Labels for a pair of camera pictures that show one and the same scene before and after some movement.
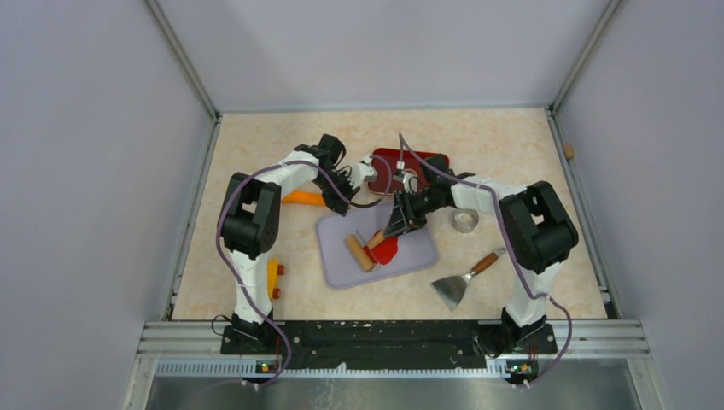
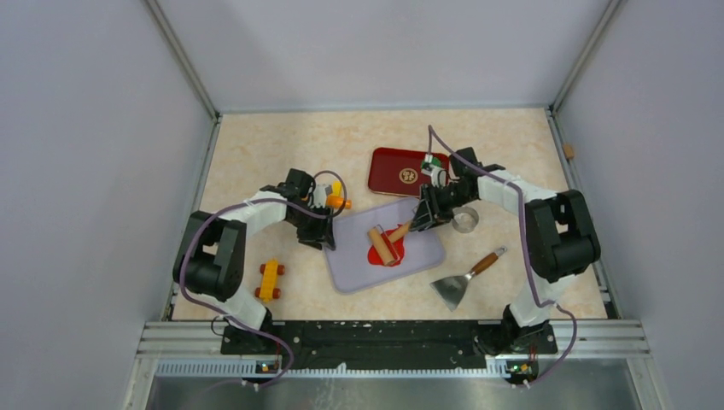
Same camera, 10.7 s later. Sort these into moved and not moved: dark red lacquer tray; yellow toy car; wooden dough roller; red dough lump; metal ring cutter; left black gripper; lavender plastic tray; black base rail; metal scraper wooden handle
Moved: left black gripper; wooden dough roller; red dough lump
Not moved: lavender plastic tray; metal scraper wooden handle; metal ring cutter; yellow toy car; dark red lacquer tray; black base rail
